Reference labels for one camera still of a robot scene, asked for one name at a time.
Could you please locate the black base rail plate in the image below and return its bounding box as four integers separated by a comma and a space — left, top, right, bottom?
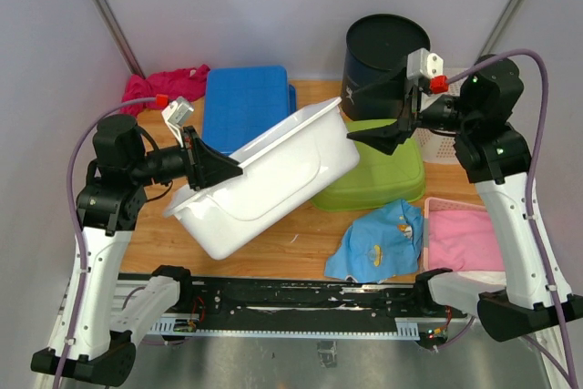
122, 272, 469, 331

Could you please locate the green plastic basin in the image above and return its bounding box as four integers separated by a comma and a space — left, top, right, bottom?
311, 138, 426, 212

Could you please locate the pink perforated basket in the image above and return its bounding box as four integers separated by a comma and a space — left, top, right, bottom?
423, 196, 506, 283

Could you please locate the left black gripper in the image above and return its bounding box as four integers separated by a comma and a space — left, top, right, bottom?
129, 126, 243, 190

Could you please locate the white plastic tub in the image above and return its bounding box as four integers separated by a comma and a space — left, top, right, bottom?
163, 97, 360, 260

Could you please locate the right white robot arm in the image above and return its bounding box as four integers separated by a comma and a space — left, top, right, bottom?
350, 49, 582, 342

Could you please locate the white perforated basket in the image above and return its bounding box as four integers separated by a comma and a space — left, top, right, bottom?
413, 67, 465, 165

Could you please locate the magenta cloth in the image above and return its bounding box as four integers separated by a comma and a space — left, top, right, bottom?
120, 64, 210, 117

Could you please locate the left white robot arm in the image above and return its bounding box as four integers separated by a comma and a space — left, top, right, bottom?
30, 114, 242, 387

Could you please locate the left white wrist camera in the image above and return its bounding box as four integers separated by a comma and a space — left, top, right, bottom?
161, 97, 194, 143

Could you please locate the pink cloth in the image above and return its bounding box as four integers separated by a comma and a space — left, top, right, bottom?
428, 210, 506, 274

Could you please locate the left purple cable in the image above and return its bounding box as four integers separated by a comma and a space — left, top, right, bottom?
52, 95, 169, 389

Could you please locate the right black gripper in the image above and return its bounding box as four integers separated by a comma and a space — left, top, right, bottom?
346, 57, 478, 154

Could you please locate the blue plastic tub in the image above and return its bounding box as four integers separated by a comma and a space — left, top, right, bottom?
201, 66, 297, 155

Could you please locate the left aluminium frame post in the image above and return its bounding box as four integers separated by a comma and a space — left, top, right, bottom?
92, 0, 144, 77

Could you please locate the large black cylindrical container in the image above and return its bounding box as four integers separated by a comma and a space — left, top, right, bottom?
341, 14, 431, 120

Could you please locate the blue patterned cloth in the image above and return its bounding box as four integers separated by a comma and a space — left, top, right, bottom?
324, 200, 424, 283

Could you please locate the aluminium frame post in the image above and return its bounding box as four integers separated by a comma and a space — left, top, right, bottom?
92, 0, 144, 77
476, 0, 555, 62

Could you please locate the right aluminium frame post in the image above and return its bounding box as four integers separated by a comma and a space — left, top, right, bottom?
476, 0, 555, 62

